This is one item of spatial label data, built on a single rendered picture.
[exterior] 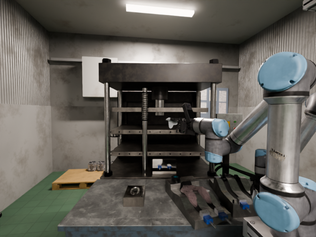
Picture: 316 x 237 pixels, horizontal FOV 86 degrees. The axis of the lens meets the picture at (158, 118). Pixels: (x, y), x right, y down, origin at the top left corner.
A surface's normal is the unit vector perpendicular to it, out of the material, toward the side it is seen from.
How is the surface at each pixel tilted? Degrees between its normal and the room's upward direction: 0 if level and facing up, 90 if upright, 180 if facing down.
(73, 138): 90
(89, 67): 90
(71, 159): 90
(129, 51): 90
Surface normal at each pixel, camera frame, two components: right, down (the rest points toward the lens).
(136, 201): 0.01, 0.05
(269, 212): -0.82, 0.16
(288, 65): -0.82, -0.11
